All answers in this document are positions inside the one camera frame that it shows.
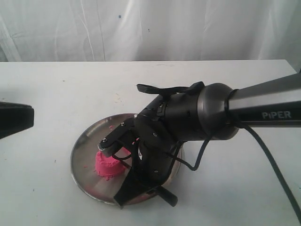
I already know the pink clay mound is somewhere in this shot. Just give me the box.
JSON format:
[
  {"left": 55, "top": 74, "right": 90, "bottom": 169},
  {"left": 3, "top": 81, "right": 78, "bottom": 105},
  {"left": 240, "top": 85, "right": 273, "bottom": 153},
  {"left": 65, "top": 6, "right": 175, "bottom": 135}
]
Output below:
[{"left": 95, "top": 151, "right": 126, "bottom": 181}]

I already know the white backdrop curtain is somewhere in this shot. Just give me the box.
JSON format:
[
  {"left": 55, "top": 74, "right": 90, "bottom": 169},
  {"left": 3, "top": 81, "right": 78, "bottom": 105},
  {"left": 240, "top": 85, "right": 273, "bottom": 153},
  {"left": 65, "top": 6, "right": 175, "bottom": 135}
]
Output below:
[{"left": 0, "top": 0, "right": 301, "bottom": 71}]

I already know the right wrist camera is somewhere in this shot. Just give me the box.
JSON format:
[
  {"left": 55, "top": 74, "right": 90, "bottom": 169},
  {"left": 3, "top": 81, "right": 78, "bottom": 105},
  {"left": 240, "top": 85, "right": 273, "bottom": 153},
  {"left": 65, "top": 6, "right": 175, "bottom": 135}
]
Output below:
[{"left": 98, "top": 118, "right": 139, "bottom": 157}]

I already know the round steel plate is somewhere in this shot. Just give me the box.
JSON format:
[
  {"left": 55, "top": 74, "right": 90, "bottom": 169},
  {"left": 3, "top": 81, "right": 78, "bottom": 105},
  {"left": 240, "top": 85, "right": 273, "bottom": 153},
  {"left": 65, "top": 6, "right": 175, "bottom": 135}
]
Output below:
[{"left": 71, "top": 113, "right": 183, "bottom": 205}]

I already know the black knife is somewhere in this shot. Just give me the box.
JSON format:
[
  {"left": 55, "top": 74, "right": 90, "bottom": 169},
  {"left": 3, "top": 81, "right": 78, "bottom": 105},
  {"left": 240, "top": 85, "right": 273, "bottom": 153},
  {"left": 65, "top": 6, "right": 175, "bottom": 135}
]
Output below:
[{"left": 113, "top": 166, "right": 151, "bottom": 209}]

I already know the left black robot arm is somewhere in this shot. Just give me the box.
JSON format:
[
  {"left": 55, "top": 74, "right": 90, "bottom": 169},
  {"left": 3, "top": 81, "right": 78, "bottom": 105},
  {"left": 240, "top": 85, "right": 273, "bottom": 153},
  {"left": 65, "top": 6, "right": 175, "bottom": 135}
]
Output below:
[{"left": 0, "top": 102, "right": 34, "bottom": 139}]

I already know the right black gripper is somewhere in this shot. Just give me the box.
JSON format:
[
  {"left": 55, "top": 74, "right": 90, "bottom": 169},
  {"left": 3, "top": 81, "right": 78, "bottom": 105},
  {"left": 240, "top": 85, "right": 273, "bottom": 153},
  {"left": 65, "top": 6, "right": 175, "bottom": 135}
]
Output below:
[{"left": 134, "top": 96, "right": 183, "bottom": 207}]

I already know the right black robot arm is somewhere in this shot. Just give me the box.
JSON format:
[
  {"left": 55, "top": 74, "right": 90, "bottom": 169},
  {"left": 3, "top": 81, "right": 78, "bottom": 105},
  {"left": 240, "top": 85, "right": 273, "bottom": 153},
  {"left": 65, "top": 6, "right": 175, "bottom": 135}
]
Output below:
[{"left": 114, "top": 73, "right": 301, "bottom": 206}]

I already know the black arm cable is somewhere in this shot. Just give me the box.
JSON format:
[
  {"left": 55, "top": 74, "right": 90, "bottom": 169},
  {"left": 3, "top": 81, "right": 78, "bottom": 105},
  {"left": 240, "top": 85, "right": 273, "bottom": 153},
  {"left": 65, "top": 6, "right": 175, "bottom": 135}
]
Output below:
[{"left": 164, "top": 124, "right": 298, "bottom": 226}]

